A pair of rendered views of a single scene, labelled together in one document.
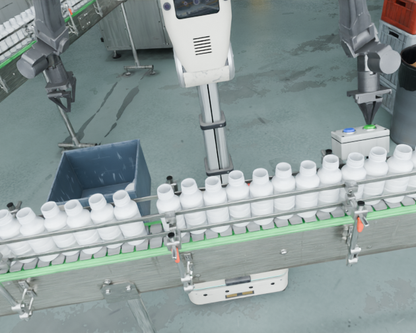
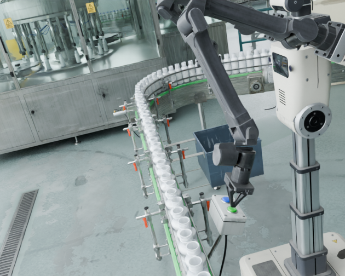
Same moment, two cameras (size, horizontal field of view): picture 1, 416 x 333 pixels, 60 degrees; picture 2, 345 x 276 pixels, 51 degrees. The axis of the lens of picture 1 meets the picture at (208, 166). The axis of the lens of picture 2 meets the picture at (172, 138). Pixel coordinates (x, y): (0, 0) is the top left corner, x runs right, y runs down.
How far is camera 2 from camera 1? 157 cm
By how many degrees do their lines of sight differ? 71
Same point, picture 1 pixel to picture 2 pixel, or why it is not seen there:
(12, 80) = (339, 74)
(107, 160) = not seen: hidden behind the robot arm
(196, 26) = (280, 81)
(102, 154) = not seen: hidden behind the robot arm
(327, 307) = not seen: outside the picture
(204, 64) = (282, 111)
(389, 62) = (216, 155)
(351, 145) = (212, 205)
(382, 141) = (220, 221)
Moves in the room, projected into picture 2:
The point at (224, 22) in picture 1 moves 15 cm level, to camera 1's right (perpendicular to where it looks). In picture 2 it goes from (291, 86) to (310, 97)
